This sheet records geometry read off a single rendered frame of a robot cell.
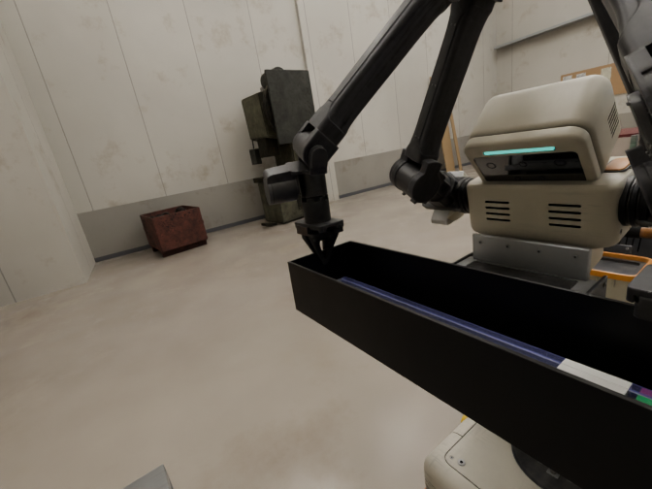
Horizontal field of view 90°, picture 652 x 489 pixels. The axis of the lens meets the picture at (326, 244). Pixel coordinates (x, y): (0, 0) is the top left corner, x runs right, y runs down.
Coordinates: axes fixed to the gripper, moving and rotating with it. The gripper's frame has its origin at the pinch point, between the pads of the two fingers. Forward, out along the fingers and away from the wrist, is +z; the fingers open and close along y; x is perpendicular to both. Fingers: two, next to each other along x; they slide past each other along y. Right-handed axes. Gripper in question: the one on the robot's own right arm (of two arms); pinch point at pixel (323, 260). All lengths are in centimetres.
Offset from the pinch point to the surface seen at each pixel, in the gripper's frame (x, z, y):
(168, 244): 34, 92, -517
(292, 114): 281, -87, -478
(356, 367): 64, 109, -82
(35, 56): -58, -216, -645
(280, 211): 238, 81, -504
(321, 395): 35, 110, -79
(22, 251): -139, 53, -518
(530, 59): 1075, -185, -442
